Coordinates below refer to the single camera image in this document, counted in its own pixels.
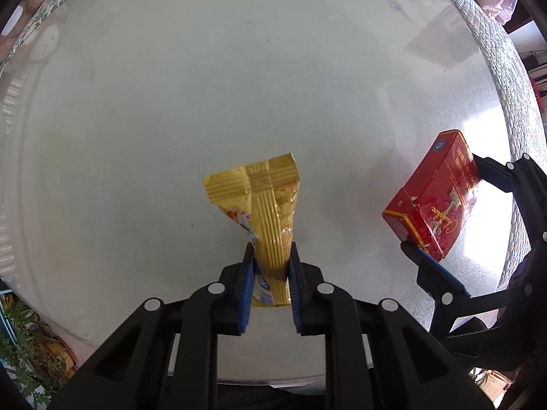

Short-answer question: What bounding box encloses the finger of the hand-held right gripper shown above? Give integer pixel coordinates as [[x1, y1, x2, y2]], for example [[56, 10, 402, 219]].
[[470, 152, 547, 248], [399, 241, 534, 339]]

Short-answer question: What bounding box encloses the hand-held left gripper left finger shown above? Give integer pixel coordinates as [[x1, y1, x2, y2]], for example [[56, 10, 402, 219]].
[[51, 243, 257, 410]]

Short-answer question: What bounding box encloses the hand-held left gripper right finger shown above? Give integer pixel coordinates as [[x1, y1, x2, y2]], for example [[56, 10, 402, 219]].
[[287, 241, 496, 410]]

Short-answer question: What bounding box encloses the red cigarette box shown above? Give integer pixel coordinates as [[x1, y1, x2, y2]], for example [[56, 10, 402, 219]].
[[382, 129, 483, 262]]

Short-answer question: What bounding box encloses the yellow snack wrapper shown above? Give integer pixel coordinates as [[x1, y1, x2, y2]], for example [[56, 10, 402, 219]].
[[202, 151, 302, 308]]

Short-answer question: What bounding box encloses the patterned lace tablecloth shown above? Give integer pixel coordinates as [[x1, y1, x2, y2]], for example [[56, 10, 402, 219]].
[[0, 0, 547, 291]]

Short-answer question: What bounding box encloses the green potted plant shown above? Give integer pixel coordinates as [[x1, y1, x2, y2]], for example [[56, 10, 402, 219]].
[[0, 299, 75, 402]]

